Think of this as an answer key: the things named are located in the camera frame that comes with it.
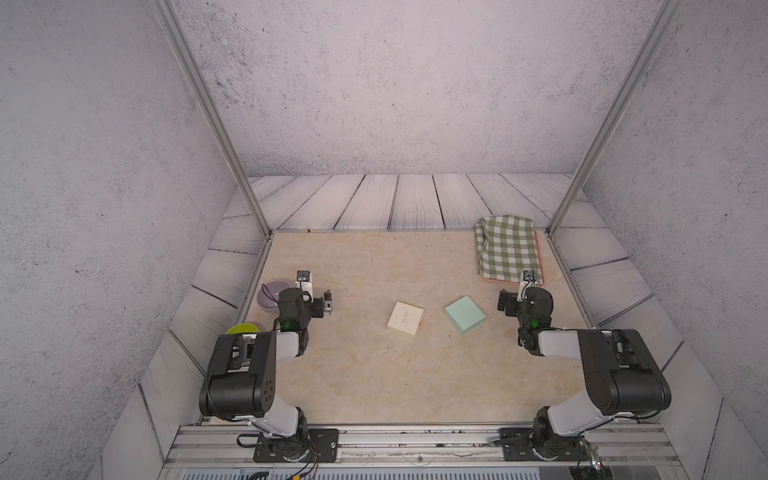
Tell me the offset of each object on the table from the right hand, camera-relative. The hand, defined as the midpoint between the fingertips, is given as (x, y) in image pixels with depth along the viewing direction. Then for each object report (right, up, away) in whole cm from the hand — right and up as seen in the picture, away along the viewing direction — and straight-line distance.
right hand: (523, 289), depth 94 cm
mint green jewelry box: (-18, -8, 0) cm, 20 cm away
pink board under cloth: (+12, +4, +13) cm, 18 cm away
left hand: (-64, 0, +1) cm, 64 cm away
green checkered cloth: (+3, +13, +21) cm, 25 cm away
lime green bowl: (-85, -11, -5) cm, 85 cm away
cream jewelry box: (-36, -9, -1) cm, 37 cm away
